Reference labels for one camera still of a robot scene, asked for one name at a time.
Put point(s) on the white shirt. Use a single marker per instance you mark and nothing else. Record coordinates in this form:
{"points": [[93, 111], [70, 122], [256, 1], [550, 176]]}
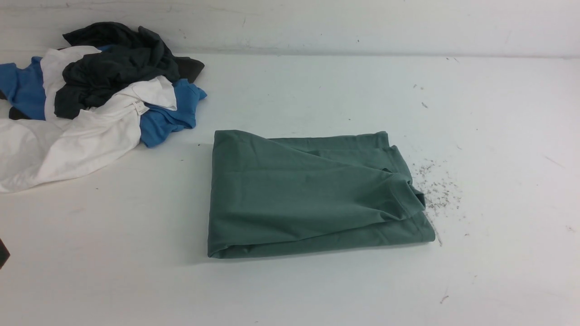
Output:
{"points": [[33, 152]]}

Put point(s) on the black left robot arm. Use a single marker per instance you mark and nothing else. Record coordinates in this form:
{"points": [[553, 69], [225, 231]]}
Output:
{"points": [[4, 254]]}

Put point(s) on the green long sleeve shirt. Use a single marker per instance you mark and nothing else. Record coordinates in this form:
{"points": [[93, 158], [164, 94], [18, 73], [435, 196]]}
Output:
{"points": [[273, 197]]}

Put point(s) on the blue shirt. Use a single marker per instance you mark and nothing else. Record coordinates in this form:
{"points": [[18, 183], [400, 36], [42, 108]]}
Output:
{"points": [[157, 123]]}

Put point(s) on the dark grey shirt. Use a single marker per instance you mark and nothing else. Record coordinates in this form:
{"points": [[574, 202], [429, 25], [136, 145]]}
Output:
{"points": [[124, 56]]}

